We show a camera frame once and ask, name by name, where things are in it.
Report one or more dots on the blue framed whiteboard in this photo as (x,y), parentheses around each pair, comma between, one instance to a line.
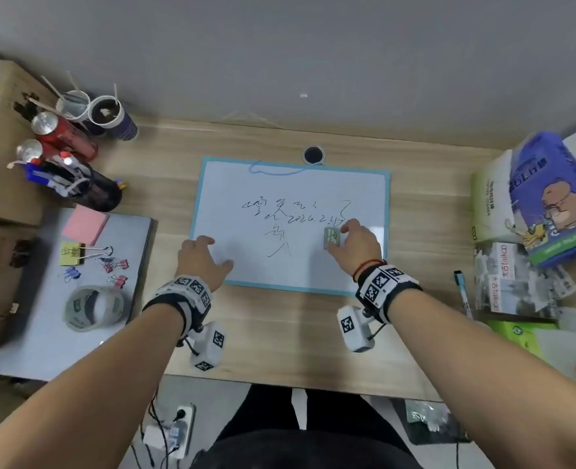
(278,258)

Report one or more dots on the blue cartoon tissue pack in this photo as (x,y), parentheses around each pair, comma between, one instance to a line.
(556,200)

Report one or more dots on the person's legs in black trousers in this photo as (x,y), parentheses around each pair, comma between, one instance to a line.
(278,434)

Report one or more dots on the black plastic bag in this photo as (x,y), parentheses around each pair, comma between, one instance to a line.
(429,420)

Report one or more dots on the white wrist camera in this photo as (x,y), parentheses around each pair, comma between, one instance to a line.
(354,329)
(210,344)

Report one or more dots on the white power strip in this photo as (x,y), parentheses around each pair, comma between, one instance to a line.
(183,429)

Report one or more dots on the person's right hand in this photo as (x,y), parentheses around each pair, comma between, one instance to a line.
(361,246)

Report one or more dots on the marker patterned wrist band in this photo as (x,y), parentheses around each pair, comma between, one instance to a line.
(185,290)
(385,288)

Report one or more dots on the pink sticky note pad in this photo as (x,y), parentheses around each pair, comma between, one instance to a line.
(85,225)

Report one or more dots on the yellow sticky note pad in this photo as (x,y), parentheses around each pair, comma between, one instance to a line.
(71,256)

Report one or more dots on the white whiteboard marker pen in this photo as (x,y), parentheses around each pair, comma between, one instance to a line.
(463,295)

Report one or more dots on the person's left thumb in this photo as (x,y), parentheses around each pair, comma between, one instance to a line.
(224,268)

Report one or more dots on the person's right thumb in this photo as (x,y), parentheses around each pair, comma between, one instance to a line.
(333,245)

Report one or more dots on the clear printed packet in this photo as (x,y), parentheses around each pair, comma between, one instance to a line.
(512,280)

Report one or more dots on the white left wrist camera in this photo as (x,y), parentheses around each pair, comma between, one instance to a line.
(210,344)

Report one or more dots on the marker patterned right wrist band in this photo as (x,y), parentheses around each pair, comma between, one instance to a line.
(385,288)

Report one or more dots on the red binder clip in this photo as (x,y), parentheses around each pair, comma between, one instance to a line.
(112,264)

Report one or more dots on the small red drink can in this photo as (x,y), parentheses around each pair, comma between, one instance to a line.
(28,151)

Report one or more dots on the person's left hand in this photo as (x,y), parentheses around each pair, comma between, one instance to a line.
(197,261)

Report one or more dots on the black pen holder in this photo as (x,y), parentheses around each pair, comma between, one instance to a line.
(95,190)

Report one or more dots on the white marker with red cap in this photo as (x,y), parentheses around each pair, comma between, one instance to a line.
(69,161)

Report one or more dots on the dark blue paper cup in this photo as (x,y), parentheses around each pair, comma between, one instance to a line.
(114,119)

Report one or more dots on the pink binder clip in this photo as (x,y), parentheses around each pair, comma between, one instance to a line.
(117,281)

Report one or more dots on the clear tape roll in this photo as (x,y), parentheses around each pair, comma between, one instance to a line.
(75,312)

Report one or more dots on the large red drink can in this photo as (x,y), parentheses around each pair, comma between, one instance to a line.
(68,135)

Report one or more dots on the small green whiteboard eraser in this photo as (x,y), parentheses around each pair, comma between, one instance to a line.
(330,236)

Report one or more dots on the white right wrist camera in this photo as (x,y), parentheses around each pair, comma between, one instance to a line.
(354,329)

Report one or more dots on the large cardboard box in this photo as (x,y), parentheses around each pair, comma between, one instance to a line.
(0,156)

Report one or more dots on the person's left forearm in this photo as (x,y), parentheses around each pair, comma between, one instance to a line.
(88,385)

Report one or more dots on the grey desk mat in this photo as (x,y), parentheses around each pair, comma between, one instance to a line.
(39,346)

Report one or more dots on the white green tissue pack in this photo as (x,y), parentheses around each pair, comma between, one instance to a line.
(493,200)

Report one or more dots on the green box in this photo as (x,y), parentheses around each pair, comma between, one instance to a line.
(522,336)

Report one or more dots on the clear plastic cup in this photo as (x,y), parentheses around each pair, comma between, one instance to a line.
(73,106)

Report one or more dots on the person's right forearm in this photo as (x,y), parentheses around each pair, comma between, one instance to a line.
(488,376)

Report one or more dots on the marker patterned left wrist band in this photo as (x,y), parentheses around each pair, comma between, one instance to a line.
(185,290)

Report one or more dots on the blue binder clip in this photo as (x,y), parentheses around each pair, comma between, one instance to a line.
(72,274)

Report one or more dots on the white power adapter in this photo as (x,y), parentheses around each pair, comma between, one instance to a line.
(155,435)

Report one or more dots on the wooden stir stick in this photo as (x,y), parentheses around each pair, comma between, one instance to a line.
(51,87)

